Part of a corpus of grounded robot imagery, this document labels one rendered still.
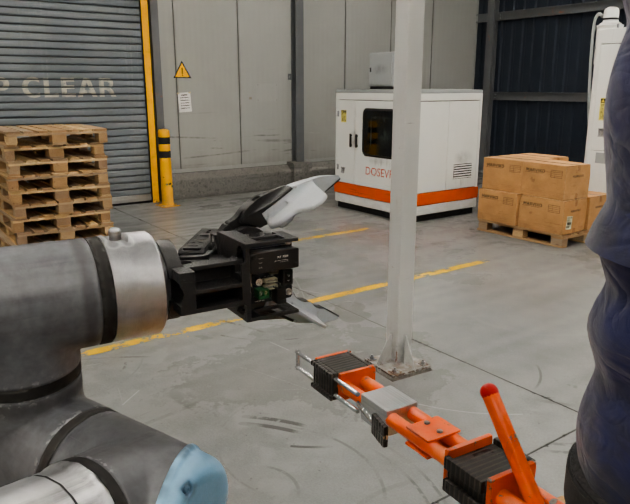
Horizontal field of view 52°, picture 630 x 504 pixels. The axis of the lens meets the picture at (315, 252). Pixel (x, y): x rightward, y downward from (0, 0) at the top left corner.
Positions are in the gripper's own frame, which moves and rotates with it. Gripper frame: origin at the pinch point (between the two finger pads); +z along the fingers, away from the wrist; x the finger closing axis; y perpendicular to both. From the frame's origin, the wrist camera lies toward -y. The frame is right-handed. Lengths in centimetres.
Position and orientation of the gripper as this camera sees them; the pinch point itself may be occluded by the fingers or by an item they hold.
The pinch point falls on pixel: (336, 246)
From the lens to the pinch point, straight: 68.0
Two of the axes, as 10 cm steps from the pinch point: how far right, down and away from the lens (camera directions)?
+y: 5.2, 2.1, -8.3
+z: 8.6, -1.3, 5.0
